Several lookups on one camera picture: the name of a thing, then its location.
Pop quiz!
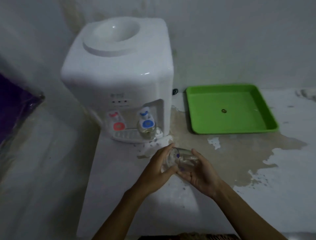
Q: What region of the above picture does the clear drinking glass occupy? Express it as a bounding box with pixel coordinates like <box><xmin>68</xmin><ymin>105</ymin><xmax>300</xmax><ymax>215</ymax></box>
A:
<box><xmin>136</xmin><ymin>121</ymin><xmax>155</xmax><ymax>139</ymax></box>
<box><xmin>161</xmin><ymin>147</ymin><xmax>199</xmax><ymax>174</ymax></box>

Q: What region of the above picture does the green plastic tray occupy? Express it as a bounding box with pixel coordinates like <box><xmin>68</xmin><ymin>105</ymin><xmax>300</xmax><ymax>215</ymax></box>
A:
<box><xmin>185</xmin><ymin>85</ymin><xmax>279</xmax><ymax>135</ymax></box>

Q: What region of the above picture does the white dispenser drip tray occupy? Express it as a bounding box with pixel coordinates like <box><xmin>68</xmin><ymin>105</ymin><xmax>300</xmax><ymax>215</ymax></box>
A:
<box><xmin>111</xmin><ymin>128</ymin><xmax>164</xmax><ymax>144</ymax></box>

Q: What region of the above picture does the red dispenser tap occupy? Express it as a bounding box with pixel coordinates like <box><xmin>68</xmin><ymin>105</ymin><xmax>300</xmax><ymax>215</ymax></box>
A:
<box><xmin>108</xmin><ymin>111</ymin><xmax>125</xmax><ymax>132</ymax></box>

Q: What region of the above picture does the white water dispenser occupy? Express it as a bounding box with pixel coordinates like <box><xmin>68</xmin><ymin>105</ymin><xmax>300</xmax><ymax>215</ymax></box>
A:
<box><xmin>61</xmin><ymin>18</ymin><xmax>174</xmax><ymax>144</ymax></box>

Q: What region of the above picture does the person's left hand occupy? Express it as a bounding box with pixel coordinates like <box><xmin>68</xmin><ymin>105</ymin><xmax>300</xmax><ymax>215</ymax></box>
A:
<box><xmin>133</xmin><ymin>143</ymin><xmax>179</xmax><ymax>197</ymax></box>

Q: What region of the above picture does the person's right hand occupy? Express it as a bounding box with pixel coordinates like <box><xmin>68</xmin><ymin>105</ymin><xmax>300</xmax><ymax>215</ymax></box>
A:
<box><xmin>177</xmin><ymin>149</ymin><xmax>224</xmax><ymax>200</ymax></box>

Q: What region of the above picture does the blue dispenser tap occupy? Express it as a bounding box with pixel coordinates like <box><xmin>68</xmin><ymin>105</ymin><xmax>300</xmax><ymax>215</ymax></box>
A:
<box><xmin>137</xmin><ymin>107</ymin><xmax>156</xmax><ymax>129</ymax></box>

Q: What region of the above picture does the person's left forearm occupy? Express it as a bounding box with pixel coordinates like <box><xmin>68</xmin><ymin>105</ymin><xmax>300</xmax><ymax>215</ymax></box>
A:
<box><xmin>92</xmin><ymin>187</ymin><xmax>148</xmax><ymax>240</ymax></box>

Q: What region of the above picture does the person's right forearm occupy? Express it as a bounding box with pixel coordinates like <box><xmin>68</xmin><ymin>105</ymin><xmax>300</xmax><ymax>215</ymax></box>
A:
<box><xmin>212</xmin><ymin>180</ymin><xmax>289</xmax><ymax>240</ymax></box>

